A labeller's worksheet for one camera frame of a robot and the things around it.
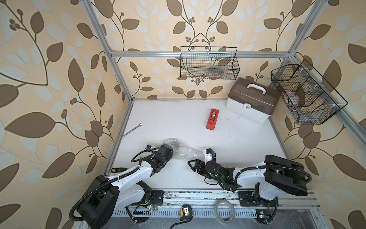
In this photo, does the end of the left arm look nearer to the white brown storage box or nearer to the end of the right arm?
the end of the right arm

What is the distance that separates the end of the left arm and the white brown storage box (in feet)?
1.97

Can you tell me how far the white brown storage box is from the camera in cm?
93

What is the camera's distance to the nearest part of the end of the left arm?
0.64 metres

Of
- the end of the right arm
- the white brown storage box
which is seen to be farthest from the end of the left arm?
the white brown storage box
